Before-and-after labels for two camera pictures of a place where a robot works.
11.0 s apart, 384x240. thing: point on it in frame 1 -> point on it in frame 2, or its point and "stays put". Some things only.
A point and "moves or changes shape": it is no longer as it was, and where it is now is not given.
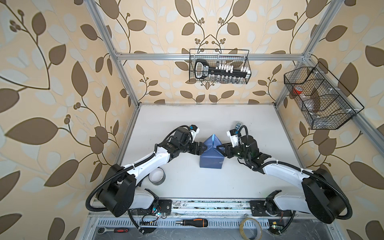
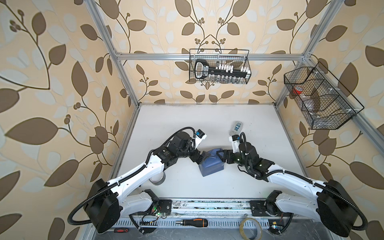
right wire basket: [325, 103] stays put
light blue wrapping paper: [212, 157] moves or changes shape
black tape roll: [157, 177] stays put
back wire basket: [219, 66] stays put
